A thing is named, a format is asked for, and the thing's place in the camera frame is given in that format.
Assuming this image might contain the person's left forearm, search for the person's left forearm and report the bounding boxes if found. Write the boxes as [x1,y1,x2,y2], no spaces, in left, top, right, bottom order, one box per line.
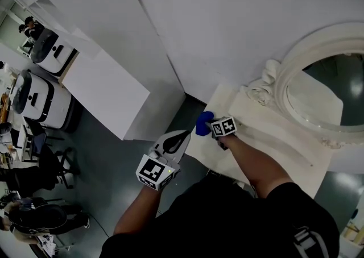
[113,184,166,236]

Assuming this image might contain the ornate white oval mirror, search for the ornate white oval mirror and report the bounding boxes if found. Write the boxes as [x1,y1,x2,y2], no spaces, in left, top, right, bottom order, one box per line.
[241,22,364,149]

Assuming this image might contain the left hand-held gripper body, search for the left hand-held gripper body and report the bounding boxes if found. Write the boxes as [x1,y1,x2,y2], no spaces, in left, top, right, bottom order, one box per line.
[135,148,181,192]

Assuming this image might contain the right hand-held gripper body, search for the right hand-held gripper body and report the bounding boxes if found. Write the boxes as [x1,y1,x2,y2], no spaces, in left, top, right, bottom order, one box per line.
[210,116,238,151]

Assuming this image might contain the person's black shirt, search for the person's black shirt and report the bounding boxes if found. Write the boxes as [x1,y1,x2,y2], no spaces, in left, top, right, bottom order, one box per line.
[99,176,341,258]

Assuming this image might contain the white low cabinet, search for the white low cabinet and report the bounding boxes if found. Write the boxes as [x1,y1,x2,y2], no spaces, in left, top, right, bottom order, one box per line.
[58,34,151,141]

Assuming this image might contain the person's right forearm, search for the person's right forearm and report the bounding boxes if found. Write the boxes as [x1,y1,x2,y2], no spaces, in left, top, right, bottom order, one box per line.
[220,134,293,199]

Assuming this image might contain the blue cloth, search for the blue cloth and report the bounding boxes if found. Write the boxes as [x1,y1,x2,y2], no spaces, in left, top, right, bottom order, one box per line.
[195,111,216,138]

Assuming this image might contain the black office chair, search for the black office chair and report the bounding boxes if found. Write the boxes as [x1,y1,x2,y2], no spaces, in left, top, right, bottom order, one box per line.
[38,137,82,189]

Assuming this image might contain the white robot with black top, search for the white robot with black top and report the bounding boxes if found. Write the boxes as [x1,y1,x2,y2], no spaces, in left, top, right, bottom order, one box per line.
[11,69,75,133]
[30,29,79,77]

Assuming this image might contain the white vanity table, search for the white vanity table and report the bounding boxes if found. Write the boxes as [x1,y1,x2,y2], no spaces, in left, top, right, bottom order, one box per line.
[183,83,345,199]

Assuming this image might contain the white shelving unit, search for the white shelving unit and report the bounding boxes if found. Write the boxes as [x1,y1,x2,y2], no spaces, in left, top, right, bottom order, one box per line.
[0,0,89,44]

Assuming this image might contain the grey striped strap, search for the grey striped strap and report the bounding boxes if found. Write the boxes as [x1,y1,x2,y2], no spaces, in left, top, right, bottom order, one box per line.
[292,225,325,258]

